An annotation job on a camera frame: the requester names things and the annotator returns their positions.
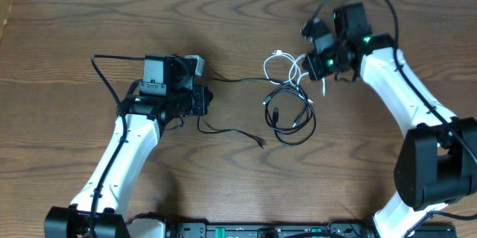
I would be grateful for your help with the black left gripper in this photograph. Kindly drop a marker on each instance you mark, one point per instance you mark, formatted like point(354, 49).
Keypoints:
point(203, 100)

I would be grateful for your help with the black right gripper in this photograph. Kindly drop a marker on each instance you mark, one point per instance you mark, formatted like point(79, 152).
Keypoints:
point(311, 63)

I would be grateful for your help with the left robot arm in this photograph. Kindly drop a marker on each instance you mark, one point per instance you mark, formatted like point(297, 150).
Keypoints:
point(166, 91)

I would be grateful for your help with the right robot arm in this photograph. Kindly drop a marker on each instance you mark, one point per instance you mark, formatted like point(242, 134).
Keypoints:
point(436, 165)

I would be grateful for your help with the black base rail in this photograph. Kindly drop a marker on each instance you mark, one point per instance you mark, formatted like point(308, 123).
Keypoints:
point(204, 230)

